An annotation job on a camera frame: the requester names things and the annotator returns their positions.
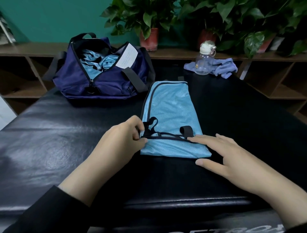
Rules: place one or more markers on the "black leather bench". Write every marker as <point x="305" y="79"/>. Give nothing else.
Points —
<point x="48" y="149"/>

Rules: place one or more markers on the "green plant in white pot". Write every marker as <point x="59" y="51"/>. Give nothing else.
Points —
<point x="271" y="21"/>

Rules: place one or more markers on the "purple cloth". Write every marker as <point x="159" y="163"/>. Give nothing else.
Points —
<point x="220" y="67"/>

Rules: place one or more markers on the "navy blue bag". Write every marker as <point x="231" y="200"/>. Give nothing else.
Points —
<point x="79" y="81"/>

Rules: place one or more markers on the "person's right hand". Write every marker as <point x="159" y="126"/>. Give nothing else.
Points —
<point x="240" y="165"/>

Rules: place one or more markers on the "person's left forearm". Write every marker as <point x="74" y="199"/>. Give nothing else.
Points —
<point x="52" y="206"/>

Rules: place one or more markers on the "clear bottle silver cap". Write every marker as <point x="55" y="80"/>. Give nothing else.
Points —
<point x="205" y="57"/>

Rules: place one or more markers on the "wooden shelf cabinet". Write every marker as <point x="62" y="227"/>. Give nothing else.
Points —
<point x="24" y="89"/>

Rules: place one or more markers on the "person's right forearm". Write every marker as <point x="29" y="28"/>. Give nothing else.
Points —
<point x="292" y="206"/>

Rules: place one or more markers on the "person's left hand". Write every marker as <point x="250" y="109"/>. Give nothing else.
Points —
<point x="117" y="146"/>

